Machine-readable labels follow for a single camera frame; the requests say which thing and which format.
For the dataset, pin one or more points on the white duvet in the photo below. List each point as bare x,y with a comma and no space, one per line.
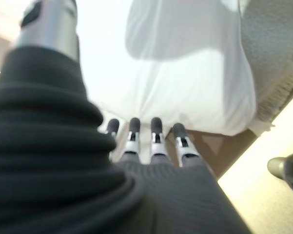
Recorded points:
185,85

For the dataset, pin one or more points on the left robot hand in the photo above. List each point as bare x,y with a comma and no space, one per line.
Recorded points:
63,170

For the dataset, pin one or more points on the brown upholstered bed frame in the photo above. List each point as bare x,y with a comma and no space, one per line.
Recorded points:
221,151

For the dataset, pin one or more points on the beige textured bed runner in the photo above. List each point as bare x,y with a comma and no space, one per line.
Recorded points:
270,61

